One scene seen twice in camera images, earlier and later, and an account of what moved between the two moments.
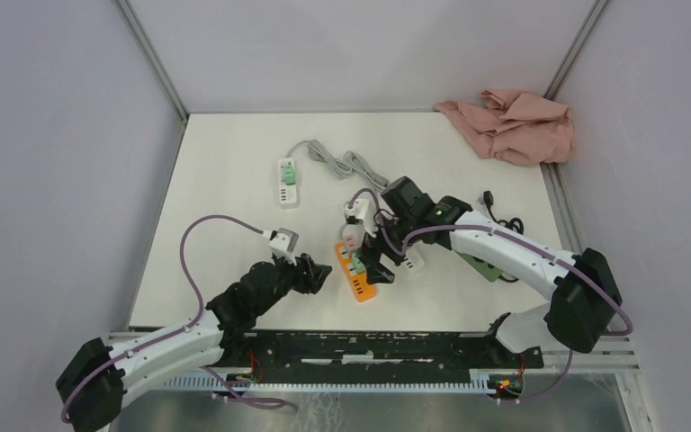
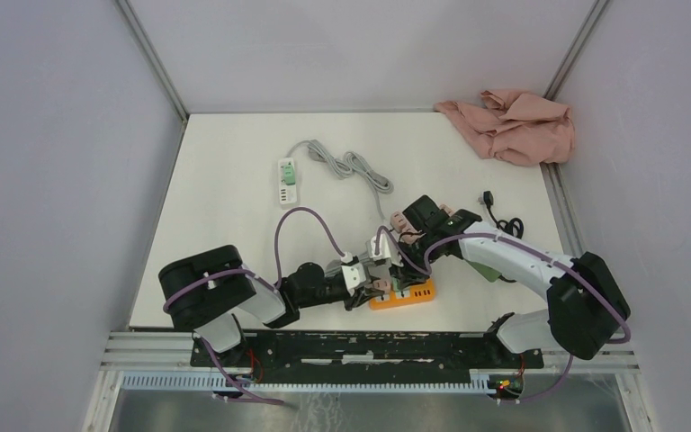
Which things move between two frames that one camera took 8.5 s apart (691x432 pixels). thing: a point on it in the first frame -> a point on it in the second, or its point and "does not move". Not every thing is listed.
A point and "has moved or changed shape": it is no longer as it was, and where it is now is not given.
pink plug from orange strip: [352, 235] -> [382, 284]
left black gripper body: [291, 277] -> [354, 299]
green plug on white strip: [289, 174] does not move
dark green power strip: [489, 272] does not move
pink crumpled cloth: [515, 128] does not move
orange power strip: [363, 291] has moved or changed shape
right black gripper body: [394, 238] -> [415, 267]
